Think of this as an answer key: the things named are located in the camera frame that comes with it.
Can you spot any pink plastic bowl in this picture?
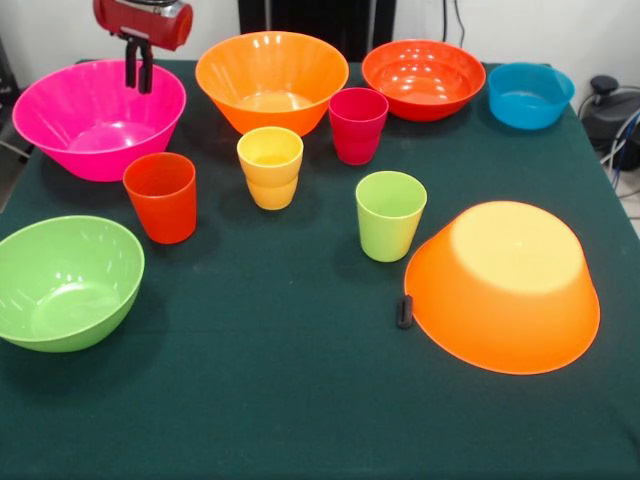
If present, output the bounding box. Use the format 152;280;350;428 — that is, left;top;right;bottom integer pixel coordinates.
12;58;187;183

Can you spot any green plastic cup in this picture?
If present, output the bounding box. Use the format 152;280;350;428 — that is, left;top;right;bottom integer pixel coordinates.
355;171;428;263

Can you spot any blue plastic bowl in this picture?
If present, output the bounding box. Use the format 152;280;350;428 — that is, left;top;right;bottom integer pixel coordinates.
487;62;576;131

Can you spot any orange plastic bowl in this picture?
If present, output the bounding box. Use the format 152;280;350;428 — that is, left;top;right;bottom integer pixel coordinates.
403;200;601;376
194;30;350;137

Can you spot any yellow plastic cup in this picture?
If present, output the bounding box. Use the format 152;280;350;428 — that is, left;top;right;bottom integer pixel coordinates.
236;126;305;211

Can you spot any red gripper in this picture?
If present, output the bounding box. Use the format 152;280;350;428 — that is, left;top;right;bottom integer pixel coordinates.
92;0;195;96

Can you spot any red plastic cup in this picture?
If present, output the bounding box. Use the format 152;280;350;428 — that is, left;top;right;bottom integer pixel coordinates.
122;152;198;245

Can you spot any black wall cable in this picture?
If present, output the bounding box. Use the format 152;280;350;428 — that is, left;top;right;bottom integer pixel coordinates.
442;0;467;49

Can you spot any green plastic bowl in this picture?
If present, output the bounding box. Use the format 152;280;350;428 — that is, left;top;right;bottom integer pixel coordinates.
0;215;146;354

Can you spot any dark green tablecloth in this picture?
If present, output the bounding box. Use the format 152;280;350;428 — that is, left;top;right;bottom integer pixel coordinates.
0;58;640;480

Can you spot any small black finger pad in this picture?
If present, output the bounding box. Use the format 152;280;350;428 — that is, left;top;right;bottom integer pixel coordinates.
397;294;414;331

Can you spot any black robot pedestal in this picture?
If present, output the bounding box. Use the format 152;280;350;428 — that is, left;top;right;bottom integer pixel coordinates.
238;0;397;62

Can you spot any red plastic bowl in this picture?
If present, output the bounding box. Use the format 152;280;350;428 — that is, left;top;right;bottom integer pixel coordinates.
361;39;487;123

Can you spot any crimson plastic cup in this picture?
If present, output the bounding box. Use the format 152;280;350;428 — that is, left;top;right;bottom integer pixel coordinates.
328;87;390;166

